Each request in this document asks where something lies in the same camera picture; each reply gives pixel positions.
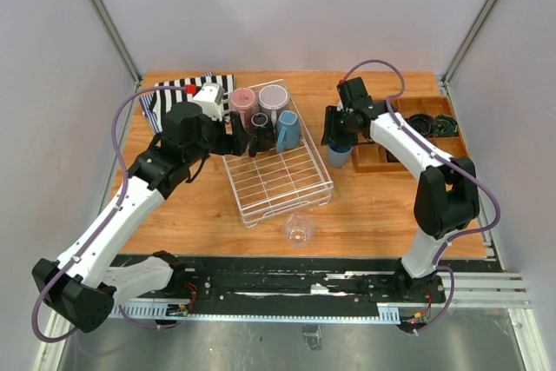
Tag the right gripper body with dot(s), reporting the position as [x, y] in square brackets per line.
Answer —
[344, 134]

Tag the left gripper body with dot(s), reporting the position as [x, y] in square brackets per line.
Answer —
[215, 139]

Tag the black white-lined mug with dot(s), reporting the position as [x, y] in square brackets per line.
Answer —
[262, 132]

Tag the plain blue cup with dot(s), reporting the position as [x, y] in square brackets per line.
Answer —
[338, 155]

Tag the pink ghost mug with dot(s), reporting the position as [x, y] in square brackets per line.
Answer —
[245, 102]

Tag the blue floral mug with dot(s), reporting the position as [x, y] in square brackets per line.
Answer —
[288, 131]

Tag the lilac grey mug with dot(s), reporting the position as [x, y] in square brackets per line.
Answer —
[273, 100]

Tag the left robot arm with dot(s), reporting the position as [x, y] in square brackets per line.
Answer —
[81, 285]

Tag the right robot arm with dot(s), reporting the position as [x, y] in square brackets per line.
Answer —
[447, 197]

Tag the black white striped cloth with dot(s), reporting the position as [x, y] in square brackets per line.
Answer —
[163, 99]

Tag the dark coiled item middle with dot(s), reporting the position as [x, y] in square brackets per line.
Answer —
[423, 124]

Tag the dark coiled item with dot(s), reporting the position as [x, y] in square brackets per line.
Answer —
[445, 126]
[423, 124]

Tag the wooden compartment tray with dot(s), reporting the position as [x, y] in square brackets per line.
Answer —
[370, 157]

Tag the dark coiled item right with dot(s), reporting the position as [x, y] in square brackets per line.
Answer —
[445, 126]

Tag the clear glass cup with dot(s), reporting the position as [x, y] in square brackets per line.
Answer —
[299, 228]

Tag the white wire dish rack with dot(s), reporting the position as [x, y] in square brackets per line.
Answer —
[273, 183]

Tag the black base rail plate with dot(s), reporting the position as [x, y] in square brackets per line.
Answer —
[293, 284]

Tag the grey slotted cable duct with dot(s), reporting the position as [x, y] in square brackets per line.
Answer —
[171, 313]

